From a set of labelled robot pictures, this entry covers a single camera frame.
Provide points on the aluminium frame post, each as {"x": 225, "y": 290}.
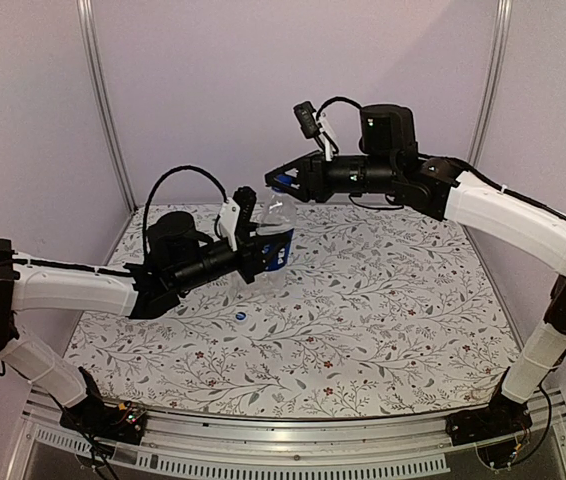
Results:
{"x": 495, "y": 64}
{"x": 96, "y": 72}

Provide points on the blue Pepsi bottle cap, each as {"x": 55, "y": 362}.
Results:
{"x": 282, "y": 181}

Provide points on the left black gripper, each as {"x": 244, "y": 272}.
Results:
{"x": 251, "y": 252}

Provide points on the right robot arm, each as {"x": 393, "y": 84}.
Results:
{"x": 443, "y": 189}

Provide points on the right aluminium frame post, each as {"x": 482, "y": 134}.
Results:
{"x": 495, "y": 64}

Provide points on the left aluminium frame post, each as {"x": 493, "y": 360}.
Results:
{"x": 96, "y": 72}

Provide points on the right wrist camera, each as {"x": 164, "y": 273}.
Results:
{"x": 315, "y": 126}

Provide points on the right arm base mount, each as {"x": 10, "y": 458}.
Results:
{"x": 501, "y": 416}

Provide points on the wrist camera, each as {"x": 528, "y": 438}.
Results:
{"x": 234, "y": 221}
{"x": 315, "y": 126}

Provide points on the floral patterned table mat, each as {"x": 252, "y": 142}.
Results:
{"x": 381, "y": 313}

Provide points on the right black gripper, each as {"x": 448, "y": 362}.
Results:
{"x": 309, "y": 166}

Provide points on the aluminium front rail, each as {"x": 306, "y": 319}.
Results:
{"x": 190, "y": 445}

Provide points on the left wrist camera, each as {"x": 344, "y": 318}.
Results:
{"x": 234, "y": 221}

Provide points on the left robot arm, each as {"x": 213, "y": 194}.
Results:
{"x": 179, "y": 259}

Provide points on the white Pocari Sweat cap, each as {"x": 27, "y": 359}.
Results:
{"x": 240, "y": 316}

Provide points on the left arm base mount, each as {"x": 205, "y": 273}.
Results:
{"x": 123, "y": 423}

